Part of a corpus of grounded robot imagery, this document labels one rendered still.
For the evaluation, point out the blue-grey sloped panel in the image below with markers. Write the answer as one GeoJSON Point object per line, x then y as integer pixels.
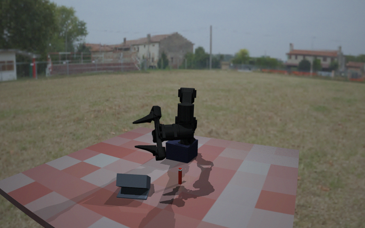
{"type": "Point", "coordinates": [133, 186]}

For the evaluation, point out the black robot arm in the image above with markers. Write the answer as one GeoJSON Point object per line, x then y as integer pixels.
{"type": "Point", "coordinates": [185, 119]}

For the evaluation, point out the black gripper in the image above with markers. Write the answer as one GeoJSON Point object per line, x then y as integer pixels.
{"type": "Point", "coordinates": [168, 132]}

